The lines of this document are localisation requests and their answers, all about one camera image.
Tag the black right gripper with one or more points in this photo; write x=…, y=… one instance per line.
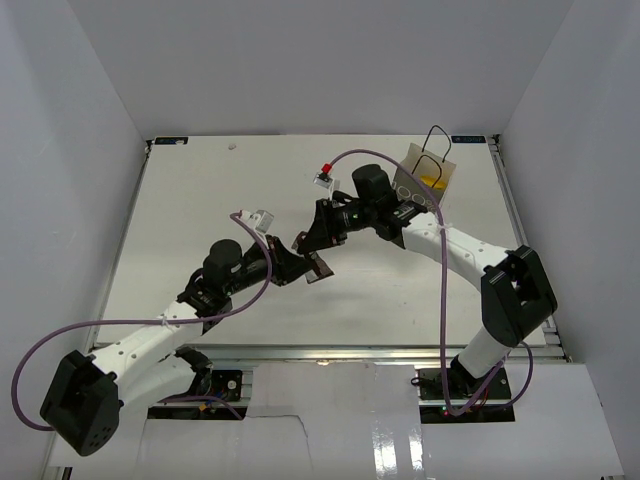
x=325, y=229

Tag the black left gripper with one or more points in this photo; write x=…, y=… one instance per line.
x=285, y=266

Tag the brown chocolate bar wrapper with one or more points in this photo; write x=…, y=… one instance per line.
x=319, y=270

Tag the large yellow M&M packet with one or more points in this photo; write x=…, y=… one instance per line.
x=435, y=182

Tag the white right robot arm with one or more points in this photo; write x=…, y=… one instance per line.
x=516, y=295

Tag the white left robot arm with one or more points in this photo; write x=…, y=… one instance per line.
x=88, y=392

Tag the brown paper coffee bag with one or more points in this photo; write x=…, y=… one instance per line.
x=420, y=160

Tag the blue label right corner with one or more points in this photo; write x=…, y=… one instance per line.
x=468, y=139

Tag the blue label corner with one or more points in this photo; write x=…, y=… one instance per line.
x=468, y=139
x=181, y=140

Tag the blue label left corner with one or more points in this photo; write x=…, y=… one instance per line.
x=181, y=140

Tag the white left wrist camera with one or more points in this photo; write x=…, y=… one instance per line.
x=259, y=221

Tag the aluminium front rail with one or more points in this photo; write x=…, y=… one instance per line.
x=315, y=353

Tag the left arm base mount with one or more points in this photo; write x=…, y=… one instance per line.
x=218, y=387

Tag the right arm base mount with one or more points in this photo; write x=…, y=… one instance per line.
x=487, y=409

